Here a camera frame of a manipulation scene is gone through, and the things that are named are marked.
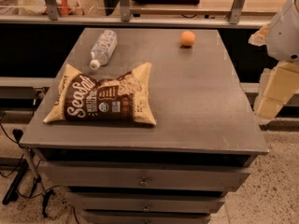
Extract top drawer knob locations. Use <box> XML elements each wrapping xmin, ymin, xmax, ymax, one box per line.
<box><xmin>139</xmin><ymin>176</ymin><xmax>149</xmax><ymax>187</ymax></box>

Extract drawer knob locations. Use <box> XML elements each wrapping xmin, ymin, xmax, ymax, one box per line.
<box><xmin>142</xmin><ymin>204</ymin><xmax>150</xmax><ymax>212</ymax></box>
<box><xmin>139</xmin><ymin>176</ymin><xmax>149</xmax><ymax>187</ymax></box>

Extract sea salt chips bag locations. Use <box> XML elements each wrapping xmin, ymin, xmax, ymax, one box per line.
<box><xmin>44</xmin><ymin>63</ymin><xmax>156</xmax><ymax>125</ymax></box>

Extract metal shelf rail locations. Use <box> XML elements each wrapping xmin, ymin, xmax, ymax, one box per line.
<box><xmin>0</xmin><ymin>15</ymin><xmax>270</xmax><ymax>29</ymax></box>

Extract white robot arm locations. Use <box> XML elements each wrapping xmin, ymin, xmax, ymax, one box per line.
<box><xmin>249</xmin><ymin>0</ymin><xmax>299</xmax><ymax>123</ymax></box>

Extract grey drawer cabinet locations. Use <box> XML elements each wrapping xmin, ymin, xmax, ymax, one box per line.
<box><xmin>21</xmin><ymin>28</ymin><xmax>267</xmax><ymax>224</ymax></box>

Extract orange fruit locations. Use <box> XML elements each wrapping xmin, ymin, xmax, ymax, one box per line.
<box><xmin>180</xmin><ymin>31</ymin><xmax>195</xmax><ymax>47</ymax></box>

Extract black tripod stand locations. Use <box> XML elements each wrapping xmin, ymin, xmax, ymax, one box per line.
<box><xmin>2</xmin><ymin>129</ymin><xmax>54</xmax><ymax>218</ymax></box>

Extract black floor cable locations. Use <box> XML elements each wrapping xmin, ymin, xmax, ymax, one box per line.
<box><xmin>0</xmin><ymin>112</ymin><xmax>24</xmax><ymax>179</ymax></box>

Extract clear plastic water bottle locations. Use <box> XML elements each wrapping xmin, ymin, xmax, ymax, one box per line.
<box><xmin>90</xmin><ymin>30</ymin><xmax>118</xmax><ymax>70</ymax></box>

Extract middle drawer knob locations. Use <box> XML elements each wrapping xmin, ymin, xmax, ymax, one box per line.
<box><xmin>142</xmin><ymin>204</ymin><xmax>150</xmax><ymax>212</ymax></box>

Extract orange white plastic bag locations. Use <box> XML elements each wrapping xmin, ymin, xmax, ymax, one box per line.
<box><xmin>19</xmin><ymin>0</ymin><xmax>84</xmax><ymax>16</ymax></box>

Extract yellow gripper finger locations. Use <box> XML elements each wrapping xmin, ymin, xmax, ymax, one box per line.
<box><xmin>249</xmin><ymin>24</ymin><xmax>269</xmax><ymax>47</ymax></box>
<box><xmin>253</xmin><ymin>62</ymin><xmax>299</xmax><ymax>119</ymax></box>

